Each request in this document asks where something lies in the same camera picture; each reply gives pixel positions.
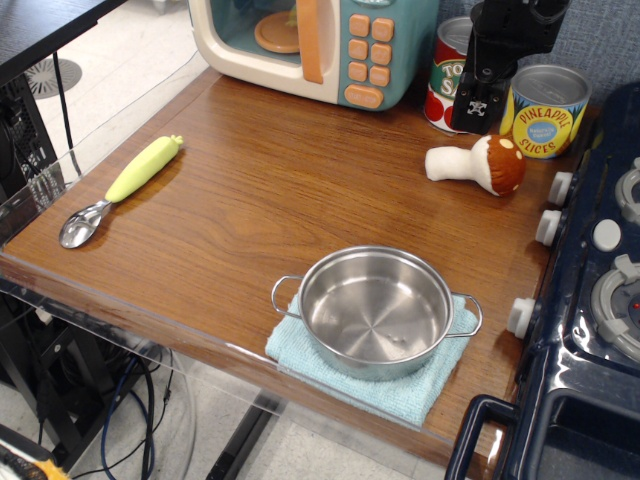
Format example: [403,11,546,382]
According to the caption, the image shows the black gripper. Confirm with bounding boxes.
[451,0,570,135]

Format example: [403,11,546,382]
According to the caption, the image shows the yellow-handled metal spoon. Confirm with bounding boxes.
[58,135,184,249]

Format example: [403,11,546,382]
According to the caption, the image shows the toy microwave oven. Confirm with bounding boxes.
[188,0,439,111]

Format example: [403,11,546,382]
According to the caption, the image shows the orange microwave turntable plate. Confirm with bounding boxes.
[254,11,300,54]

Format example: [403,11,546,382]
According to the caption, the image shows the plush mushroom toy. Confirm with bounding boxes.
[425,135,526,197]

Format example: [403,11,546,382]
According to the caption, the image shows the pineapple slices can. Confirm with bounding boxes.
[499,64,592,159]

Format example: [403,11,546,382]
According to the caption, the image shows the tomato sauce can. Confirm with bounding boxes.
[424,16,473,134]

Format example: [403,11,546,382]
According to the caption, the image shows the white stove knob upper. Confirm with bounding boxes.
[547,171,573,206]

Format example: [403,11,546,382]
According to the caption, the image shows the white stove knob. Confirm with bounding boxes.
[547,171,573,206]
[535,210,562,247]
[507,298,536,339]

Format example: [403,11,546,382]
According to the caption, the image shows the white stove knob middle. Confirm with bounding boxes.
[535,210,562,247]

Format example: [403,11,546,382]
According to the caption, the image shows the white stove knob lower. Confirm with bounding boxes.
[507,298,536,339]

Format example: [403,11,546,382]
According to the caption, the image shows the stainless steel pot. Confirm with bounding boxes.
[274,245,484,381]

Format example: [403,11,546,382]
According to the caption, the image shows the light blue cloth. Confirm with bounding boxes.
[265,297,469,429]

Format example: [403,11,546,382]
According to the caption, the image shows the dark blue toy stove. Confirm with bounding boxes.
[446,83,639,479]

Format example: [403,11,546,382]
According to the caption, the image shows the table leg base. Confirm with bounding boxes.
[205,391,287,480]

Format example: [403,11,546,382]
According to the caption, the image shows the round floor vent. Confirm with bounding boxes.
[25,58,83,100]

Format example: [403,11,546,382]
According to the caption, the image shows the black desk at left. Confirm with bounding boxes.
[1,0,124,85]

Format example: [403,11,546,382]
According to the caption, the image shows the black cable on floor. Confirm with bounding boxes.
[69,349,176,480]

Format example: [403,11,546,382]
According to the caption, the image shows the blue cable on floor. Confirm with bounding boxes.
[99,355,156,480]

